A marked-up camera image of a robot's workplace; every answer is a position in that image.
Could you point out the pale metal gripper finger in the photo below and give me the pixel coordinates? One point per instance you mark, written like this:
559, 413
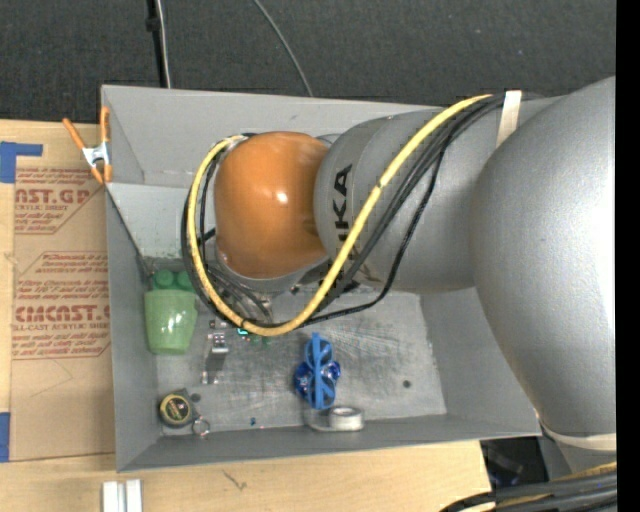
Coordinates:
220, 344
216, 324

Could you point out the black and yellow tape measure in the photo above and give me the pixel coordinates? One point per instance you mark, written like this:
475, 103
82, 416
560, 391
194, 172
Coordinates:
175, 409

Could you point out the brown cardboard board red print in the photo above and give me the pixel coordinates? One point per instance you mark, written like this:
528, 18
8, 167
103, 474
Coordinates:
55, 300

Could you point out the green round-topped plastic piece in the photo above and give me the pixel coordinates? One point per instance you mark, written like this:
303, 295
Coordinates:
167, 280

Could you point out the dark blue shiny toy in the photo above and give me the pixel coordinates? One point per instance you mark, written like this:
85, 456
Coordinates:
302, 377

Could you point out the grey metal bin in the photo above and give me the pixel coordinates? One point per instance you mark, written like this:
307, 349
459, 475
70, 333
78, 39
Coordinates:
380, 350

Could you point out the grey tape roll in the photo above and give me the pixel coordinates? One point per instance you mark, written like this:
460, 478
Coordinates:
346, 419

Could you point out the blue slatted sunglasses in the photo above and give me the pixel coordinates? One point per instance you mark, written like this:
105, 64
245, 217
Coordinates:
317, 350

